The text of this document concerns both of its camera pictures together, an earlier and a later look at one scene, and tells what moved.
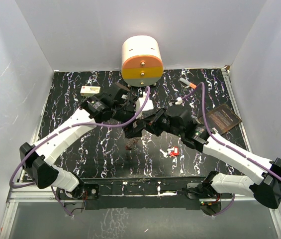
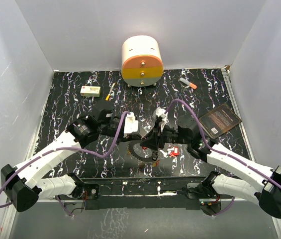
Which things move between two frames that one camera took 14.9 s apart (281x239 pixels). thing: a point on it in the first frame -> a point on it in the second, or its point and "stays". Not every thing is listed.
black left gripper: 132,107 -> 124,137
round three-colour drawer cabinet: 142,62 stays
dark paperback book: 222,119 stays
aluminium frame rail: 17,196 stays
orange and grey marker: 188,82 stays
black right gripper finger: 134,130 -> 151,141
